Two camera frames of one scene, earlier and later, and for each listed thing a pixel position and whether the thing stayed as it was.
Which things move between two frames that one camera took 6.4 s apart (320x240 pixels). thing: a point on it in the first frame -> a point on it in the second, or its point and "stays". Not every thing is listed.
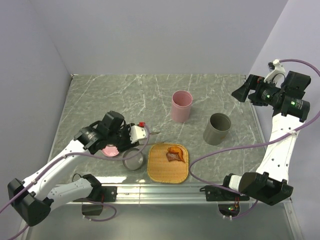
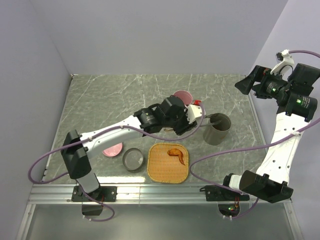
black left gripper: (128, 144) -> (186, 127)
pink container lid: (110, 150) stays
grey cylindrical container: (216, 129) stays
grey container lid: (134, 162) stays
